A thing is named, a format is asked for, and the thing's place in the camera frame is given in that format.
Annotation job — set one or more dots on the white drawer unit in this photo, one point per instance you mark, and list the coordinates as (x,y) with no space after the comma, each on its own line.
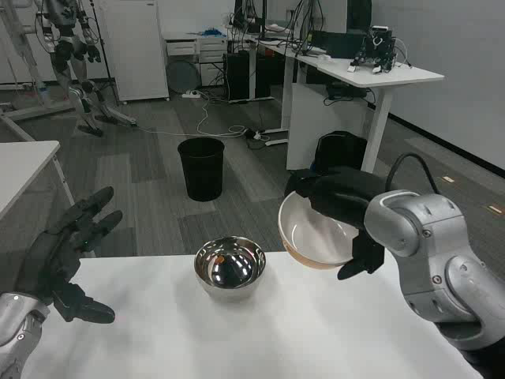
(197,55)

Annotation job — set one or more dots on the white side table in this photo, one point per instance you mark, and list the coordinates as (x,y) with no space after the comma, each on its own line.
(23,189)

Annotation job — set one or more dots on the black waste bin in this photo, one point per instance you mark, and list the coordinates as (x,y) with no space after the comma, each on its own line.
(201,167)

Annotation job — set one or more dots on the black box on desk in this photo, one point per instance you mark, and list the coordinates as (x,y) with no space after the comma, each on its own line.
(345,45)

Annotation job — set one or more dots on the black computer tower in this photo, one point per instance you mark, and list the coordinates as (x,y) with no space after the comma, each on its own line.
(238,75)

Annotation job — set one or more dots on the humanoid robot on stand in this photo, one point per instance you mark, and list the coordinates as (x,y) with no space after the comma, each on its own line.
(73,67)

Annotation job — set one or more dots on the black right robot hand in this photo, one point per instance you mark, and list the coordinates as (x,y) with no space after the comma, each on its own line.
(343,197)

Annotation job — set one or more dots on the grey round disc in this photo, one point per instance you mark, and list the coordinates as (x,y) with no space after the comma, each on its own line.
(181,76)

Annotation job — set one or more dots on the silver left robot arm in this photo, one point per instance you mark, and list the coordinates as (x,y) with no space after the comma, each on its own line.
(16,327)

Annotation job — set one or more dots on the small black robot device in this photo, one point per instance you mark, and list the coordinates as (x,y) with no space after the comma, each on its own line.
(376,49)

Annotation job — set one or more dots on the shiny steel bowl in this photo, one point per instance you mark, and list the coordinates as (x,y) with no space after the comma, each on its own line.
(230,268)

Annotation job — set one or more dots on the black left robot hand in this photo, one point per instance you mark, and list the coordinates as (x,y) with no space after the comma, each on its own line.
(59,256)

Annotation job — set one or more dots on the black monitor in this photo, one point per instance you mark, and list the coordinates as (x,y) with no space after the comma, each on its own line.
(250,12)

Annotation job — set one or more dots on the black backpack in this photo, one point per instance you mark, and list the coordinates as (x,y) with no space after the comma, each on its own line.
(341,152)

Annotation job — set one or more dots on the white power strip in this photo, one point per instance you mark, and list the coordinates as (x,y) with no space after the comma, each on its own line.
(191,94)

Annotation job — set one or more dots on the white tall cabinet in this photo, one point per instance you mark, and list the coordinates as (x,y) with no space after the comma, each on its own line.
(134,47)

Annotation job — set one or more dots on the white standing desk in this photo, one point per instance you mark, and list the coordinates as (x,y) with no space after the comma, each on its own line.
(335,98)

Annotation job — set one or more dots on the white ceramic bowl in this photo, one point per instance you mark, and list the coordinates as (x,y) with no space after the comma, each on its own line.
(315,237)

